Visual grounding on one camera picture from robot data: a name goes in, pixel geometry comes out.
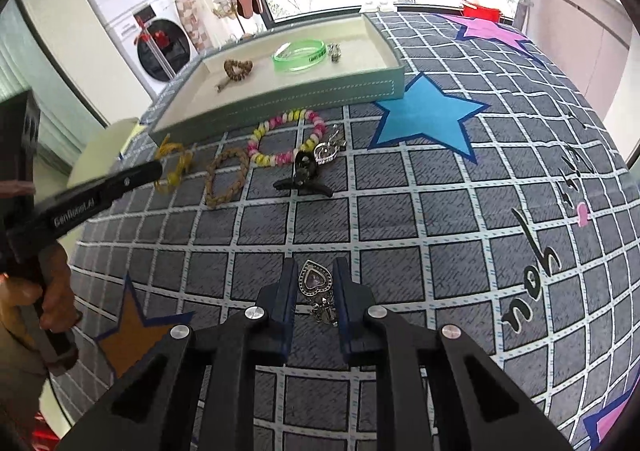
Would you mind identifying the yellow hair tie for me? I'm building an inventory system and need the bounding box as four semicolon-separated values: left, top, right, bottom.
152;139;194;194

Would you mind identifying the braided tan bracelet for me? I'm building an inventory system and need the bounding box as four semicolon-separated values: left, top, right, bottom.
203;145;252;210

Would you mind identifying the pink yellow bead bracelet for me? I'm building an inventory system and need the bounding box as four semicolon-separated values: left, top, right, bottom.
246;108;328;168

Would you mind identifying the silver heart pendant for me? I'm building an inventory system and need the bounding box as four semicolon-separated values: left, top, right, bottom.
298;259;337;327
314;126;346;165

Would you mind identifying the brown coil hair tie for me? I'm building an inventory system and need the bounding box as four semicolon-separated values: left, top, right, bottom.
221;58;255;82

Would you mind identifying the black claw hair clip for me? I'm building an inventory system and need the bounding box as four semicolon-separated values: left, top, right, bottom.
273;151;333;197

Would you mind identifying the green translucent bangle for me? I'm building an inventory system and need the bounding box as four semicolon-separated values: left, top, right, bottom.
271;39;328;73

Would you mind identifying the silver star hair pin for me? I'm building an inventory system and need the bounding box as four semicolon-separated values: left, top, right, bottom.
326;44;342;63

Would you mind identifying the teal jewelry tray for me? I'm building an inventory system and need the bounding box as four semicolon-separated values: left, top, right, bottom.
143;14;405;144

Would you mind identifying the person left hand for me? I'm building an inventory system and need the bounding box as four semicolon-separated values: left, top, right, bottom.
1;241;81;350

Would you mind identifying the green sofa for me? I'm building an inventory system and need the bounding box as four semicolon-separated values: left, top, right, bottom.
66;118;144;189

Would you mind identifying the white washing machine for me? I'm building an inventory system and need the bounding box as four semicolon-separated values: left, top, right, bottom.
106;0;198;99

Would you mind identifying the red mop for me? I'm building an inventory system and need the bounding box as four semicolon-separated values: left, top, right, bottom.
134;14;176;82

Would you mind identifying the slipper rack stand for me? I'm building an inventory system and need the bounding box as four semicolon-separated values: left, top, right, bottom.
213;0;265;39

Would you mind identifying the red bucket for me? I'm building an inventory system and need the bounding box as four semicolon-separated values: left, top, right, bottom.
462;0;501;23

